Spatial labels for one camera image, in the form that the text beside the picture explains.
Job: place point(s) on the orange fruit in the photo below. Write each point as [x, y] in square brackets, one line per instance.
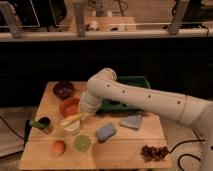
[58, 147]

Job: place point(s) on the white paper cup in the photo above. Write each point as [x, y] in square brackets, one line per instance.
[73, 128]

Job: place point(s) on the orange bowl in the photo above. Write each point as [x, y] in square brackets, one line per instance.
[69, 107]

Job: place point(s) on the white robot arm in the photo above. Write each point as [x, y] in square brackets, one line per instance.
[186, 110]

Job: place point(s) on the grey blue cloth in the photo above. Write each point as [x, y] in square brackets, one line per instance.
[132, 121]

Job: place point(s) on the white horizontal rail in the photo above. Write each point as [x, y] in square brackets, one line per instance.
[138, 34]

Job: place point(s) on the green plastic cup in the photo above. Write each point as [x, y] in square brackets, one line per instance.
[82, 143]

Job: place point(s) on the blue sponge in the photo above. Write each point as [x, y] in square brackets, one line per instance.
[106, 132]

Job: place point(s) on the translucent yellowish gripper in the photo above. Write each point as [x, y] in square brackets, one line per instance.
[83, 114]

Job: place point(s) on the bunch of dark grapes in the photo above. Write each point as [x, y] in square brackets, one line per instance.
[152, 153]

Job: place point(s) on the green marker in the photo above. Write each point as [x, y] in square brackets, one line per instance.
[37, 124]

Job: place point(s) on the dark brown bowl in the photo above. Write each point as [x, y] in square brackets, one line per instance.
[63, 90]

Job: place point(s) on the green plastic tray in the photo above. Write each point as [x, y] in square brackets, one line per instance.
[109, 106]

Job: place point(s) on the yellow banana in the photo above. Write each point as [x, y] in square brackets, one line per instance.
[70, 120]

